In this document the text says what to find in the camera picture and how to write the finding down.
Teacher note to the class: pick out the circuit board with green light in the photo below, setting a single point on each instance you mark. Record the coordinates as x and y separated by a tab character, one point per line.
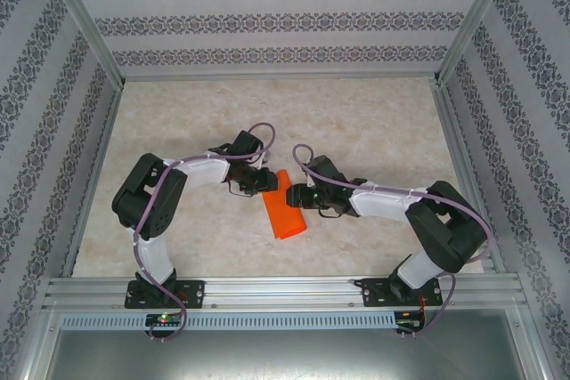
165	320

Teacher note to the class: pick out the grey metal sheet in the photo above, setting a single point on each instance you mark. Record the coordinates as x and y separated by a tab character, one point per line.
285	355

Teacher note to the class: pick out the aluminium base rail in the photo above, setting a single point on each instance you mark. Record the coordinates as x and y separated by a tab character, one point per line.
276	291

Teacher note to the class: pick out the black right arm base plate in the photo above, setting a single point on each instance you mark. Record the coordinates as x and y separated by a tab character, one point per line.
369	293

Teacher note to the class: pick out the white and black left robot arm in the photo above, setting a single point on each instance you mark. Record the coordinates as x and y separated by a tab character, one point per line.
162	260

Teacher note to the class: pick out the aluminium side rail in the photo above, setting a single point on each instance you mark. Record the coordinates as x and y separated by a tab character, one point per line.
94	175
458	153

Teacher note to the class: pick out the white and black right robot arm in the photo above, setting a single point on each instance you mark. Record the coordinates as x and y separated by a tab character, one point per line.
445	228

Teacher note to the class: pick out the small circuit board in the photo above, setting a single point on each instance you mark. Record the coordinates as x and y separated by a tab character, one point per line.
409	322

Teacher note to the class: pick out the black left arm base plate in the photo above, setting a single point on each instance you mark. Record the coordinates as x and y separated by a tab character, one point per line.
196	295

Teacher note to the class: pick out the aluminium frame post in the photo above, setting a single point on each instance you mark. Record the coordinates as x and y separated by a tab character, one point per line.
84	19
476	19

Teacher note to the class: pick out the aluminium frame crossbar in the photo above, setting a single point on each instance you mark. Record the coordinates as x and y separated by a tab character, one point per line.
276	76

